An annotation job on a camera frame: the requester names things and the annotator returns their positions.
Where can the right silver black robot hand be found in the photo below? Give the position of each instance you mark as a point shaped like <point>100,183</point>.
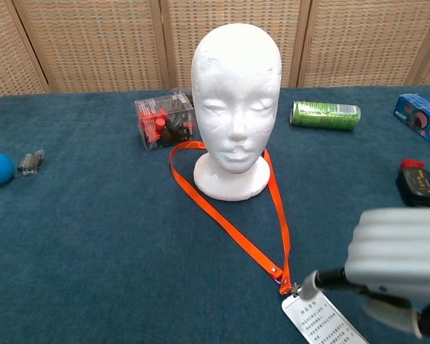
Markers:
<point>397,247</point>

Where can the white badge card holder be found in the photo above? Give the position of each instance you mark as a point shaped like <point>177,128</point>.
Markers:
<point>322,322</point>

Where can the white foam mannequin head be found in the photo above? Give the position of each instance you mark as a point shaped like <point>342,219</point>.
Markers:
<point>236,107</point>

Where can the black ink bottle red cap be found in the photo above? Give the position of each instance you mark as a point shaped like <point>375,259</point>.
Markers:
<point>419,188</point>

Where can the blue cookie box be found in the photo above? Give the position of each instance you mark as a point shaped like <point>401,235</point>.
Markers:
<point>424,120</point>

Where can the green drink can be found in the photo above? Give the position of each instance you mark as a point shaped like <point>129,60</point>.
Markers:
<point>322,115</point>

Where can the clear box red black pieces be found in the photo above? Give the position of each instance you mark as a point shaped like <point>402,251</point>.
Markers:
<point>161,125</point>

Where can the blue felt table cover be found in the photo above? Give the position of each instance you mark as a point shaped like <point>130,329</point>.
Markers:
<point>111,268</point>

